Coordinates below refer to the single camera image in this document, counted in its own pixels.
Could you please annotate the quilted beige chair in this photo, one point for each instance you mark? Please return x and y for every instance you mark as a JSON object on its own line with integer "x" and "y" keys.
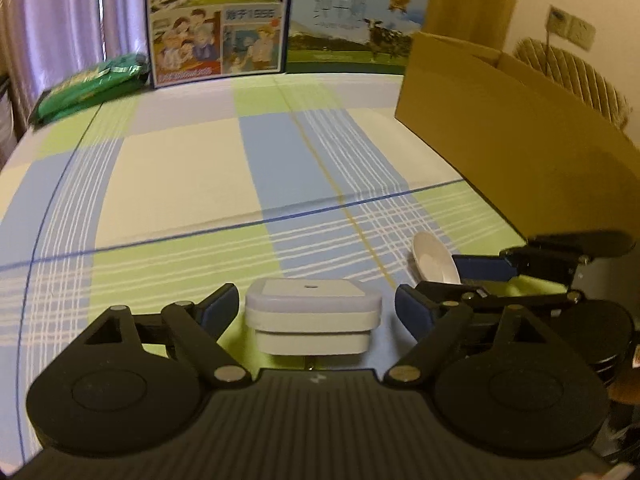
{"x": 576, "y": 76}

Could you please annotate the wall socket with plug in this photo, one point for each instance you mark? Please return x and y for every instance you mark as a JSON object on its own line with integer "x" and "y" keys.
{"x": 571, "y": 28}

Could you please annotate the right hand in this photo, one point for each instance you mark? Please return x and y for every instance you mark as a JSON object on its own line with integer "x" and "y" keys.
{"x": 625, "y": 388}

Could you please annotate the plaid tablecloth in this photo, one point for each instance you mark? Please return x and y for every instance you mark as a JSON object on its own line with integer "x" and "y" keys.
{"x": 168, "y": 194}

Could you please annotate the dark blue milk carton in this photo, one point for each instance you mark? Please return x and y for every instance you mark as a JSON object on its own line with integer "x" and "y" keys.
{"x": 196, "y": 40}

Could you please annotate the green wipes pack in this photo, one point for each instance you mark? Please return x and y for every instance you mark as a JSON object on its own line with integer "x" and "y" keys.
{"x": 103, "y": 82}

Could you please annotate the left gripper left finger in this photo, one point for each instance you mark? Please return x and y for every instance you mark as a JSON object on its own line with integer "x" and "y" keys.
{"x": 194, "y": 330}

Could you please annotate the light blue milk carton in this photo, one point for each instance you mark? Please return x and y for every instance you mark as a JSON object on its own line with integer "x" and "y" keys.
{"x": 352, "y": 36}

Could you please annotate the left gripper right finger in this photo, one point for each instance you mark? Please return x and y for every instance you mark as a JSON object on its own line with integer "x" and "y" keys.
{"x": 435, "y": 337}

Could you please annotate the white plug adapter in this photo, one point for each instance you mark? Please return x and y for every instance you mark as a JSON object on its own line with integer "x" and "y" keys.
{"x": 304, "y": 317}

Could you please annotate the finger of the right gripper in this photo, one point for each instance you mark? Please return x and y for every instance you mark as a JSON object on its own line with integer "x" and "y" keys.
{"x": 481, "y": 299}
{"x": 553, "y": 258}

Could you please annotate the brown cardboard box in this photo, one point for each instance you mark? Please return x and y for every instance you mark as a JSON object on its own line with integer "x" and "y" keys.
{"x": 546, "y": 162}

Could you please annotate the purple sheer curtain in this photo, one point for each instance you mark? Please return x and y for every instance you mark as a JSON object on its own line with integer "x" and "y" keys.
{"x": 46, "y": 41}

